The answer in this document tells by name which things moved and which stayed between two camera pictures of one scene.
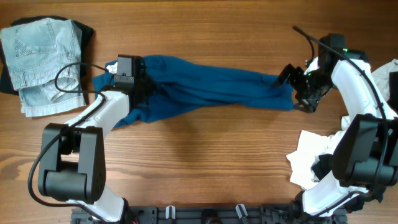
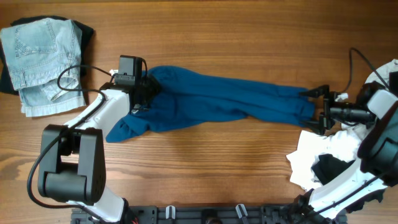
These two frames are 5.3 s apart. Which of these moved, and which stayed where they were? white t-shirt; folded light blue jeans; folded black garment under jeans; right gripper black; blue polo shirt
Moved: right gripper black; blue polo shirt
Stayed: folded light blue jeans; folded black garment under jeans; white t-shirt
